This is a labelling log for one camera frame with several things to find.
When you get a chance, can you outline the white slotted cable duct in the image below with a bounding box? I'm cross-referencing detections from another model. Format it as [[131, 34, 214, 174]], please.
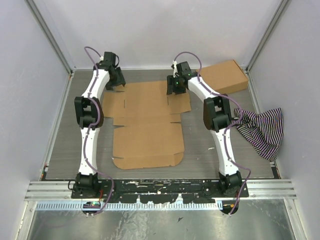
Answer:
[[35, 201, 223, 211]]

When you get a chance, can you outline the left aluminium corner post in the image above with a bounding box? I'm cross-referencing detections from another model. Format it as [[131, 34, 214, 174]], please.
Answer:
[[24, 0, 74, 75]]

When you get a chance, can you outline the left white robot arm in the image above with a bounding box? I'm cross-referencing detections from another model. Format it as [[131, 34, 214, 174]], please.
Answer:
[[71, 62, 126, 199]]

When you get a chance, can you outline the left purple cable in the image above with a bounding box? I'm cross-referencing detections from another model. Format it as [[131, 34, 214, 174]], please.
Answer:
[[83, 46, 116, 217]]

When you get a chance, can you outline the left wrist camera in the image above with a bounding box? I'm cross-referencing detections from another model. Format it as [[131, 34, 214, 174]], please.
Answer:
[[103, 51, 120, 68]]

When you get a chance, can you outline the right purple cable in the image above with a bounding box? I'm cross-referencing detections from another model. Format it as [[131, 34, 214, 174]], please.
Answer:
[[173, 51, 252, 216]]

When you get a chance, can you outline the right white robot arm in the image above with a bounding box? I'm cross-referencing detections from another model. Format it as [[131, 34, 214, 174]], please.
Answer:
[[166, 72, 243, 198]]

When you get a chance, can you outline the aluminium front rail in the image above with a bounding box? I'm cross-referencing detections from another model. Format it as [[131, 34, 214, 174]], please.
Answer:
[[25, 179, 297, 203]]

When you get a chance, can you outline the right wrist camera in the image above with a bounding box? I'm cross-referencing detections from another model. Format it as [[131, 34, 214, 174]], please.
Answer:
[[171, 60, 192, 78]]

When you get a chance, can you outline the folded closed cardboard box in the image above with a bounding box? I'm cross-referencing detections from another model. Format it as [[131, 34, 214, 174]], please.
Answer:
[[200, 60, 249, 94]]

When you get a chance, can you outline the right aluminium corner post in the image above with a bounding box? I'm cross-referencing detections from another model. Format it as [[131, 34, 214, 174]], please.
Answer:
[[245, 0, 292, 74]]

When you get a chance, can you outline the small green circuit board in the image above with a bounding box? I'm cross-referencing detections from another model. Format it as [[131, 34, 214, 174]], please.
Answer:
[[82, 201, 101, 209]]

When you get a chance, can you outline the striped purple black cloth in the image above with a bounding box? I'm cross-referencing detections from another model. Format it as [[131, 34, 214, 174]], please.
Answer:
[[234, 107, 284, 162]]

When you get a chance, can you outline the purple cable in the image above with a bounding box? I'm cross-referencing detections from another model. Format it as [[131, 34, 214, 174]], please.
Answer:
[[83, 46, 116, 217], [173, 51, 252, 216]]

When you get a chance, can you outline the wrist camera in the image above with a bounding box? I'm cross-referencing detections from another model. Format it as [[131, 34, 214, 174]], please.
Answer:
[[103, 51, 120, 68], [171, 60, 192, 78]]

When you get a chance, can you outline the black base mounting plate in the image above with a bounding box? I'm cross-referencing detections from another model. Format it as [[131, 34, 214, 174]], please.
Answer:
[[70, 178, 250, 205]]

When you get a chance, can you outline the aluminium corner post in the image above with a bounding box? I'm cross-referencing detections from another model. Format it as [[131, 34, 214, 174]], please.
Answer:
[[245, 0, 292, 74], [24, 0, 74, 75]]

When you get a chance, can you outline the cardboard box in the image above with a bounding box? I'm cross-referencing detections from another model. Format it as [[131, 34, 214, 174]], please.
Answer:
[[200, 60, 249, 94], [102, 80, 191, 170]]

